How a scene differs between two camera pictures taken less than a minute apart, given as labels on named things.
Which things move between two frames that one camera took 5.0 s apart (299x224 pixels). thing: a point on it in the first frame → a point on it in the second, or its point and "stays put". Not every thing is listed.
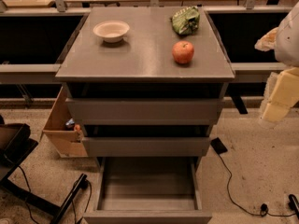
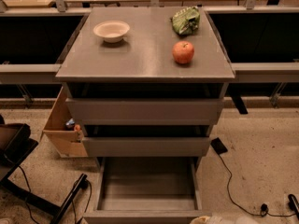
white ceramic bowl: [111, 31] stays put
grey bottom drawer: [148, 189] stays put
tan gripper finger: [275, 112] → [204, 219]
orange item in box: [78, 127] stays put
